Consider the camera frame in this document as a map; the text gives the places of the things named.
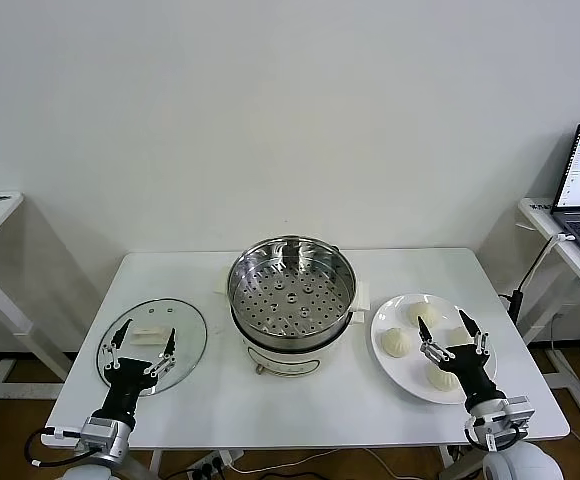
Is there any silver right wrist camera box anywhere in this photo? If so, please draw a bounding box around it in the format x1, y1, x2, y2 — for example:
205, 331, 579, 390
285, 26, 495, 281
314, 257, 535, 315
502, 396, 537, 426

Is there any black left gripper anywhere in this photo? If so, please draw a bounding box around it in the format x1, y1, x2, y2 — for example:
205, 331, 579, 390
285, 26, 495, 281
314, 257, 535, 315
100, 317, 179, 420

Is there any white laptop side table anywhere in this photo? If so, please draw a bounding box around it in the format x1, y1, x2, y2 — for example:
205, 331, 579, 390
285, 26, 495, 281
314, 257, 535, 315
517, 196, 580, 416

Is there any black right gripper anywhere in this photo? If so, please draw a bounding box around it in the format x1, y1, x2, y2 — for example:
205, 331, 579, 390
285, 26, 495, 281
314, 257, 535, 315
416, 308, 499, 402

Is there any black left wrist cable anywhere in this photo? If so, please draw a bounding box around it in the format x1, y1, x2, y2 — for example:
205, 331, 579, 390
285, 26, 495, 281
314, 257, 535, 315
24, 429, 84, 470

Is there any white electric cooker base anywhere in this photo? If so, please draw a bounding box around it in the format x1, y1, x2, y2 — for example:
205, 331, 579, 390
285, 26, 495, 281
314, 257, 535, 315
232, 304, 366, 379

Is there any stainless steel steamer basket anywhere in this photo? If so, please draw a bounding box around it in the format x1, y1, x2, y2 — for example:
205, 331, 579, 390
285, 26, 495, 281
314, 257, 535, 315
213, 238, 374, 351

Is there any white round plate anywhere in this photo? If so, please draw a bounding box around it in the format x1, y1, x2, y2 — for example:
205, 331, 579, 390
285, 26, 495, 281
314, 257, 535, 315
369, 293, 499, 405

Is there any white laptop cable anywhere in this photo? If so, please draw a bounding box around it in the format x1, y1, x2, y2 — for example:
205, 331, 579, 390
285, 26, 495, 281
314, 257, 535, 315
517, 232, 579, 296

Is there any glass lid with white handle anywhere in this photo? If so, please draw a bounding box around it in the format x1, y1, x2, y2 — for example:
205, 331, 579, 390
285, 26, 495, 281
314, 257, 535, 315
95, 298, 208, 397

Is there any white steamed baozi bun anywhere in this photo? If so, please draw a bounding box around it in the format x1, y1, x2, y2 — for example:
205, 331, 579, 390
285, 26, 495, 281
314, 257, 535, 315
425, 360, 464, 392
407, 301, 440, 329
380, 327, 412, 359
447, 325, 474, 347

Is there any white power strip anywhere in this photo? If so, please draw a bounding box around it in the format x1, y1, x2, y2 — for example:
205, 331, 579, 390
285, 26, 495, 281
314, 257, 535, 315
184, 449, 245, 476

